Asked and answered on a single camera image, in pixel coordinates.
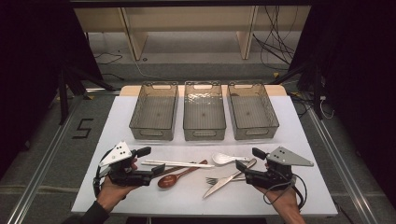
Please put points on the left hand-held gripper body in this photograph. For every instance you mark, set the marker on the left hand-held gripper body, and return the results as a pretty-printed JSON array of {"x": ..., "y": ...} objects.
[{"x": 116, "y": 154}]

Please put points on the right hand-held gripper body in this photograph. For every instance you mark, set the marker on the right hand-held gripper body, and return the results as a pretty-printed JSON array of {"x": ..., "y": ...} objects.
[{"x": 288, "y": 158}]

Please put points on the brown wooden spoon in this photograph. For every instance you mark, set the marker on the brown wooden spoon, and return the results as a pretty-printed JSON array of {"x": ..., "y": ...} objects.
[{"x": 168, "y": 181}]

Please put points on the white chopstick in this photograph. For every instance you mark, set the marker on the white chopstick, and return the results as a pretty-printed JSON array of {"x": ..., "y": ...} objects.
[
  {"x": 174, "y": 165},
  {"x": 180, "y": 163}
]

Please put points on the white ceramic spoon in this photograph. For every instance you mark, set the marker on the white ceramic spoon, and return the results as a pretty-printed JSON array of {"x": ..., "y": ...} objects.
[{"x": 221, "y": 158}]

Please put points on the silver table knife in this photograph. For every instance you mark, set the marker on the silver table knife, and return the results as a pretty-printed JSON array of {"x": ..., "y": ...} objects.
[{"x": 222, "y": 183}]

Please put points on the silver fork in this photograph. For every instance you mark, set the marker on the silver fork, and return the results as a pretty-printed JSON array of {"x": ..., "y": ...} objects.
[{"x": 213, "y": 180}]

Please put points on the clear grey plastic bin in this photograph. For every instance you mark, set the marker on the clear grey plastic bin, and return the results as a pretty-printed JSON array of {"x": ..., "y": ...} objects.
[
  {"x": 155, "y": 113},
  {"x": 204, "y": 113},
  {"x": 250, "y": 113}
]

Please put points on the person's left hand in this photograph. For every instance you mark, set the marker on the person's left hand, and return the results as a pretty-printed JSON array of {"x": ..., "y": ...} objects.
[{"x": 110, "y": 194}]

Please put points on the person's right hand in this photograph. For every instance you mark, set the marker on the person's right hand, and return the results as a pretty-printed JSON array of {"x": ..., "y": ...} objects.
[{"x": 285, "y": 200}]

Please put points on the white table cover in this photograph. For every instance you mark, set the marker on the white table cover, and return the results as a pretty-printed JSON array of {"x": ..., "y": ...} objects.
[{"x": 193, "y": 199}]

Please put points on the black metal stand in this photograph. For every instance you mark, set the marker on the black metal stand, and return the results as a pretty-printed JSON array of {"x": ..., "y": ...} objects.
[
  {"x": 317, "y": 93},
  {"x": 63, "y": 99}
]

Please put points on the dark curtain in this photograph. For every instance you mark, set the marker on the dark curtain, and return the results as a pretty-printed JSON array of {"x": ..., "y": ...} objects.
[
  {"x": 31, "y": 62},
  {"x": 358, "y": 77}
]

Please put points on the light wooden desk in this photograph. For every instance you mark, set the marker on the light wooden desk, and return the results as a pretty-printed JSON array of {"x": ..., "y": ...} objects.
[{"x": 186, "y": 18}]

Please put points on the aluminium floor rail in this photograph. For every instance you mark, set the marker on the aluminium floor rail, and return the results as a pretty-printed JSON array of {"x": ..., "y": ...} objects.
[
  {"x": 40, "y": 174},
  {"x": 342, "y": 168}
]

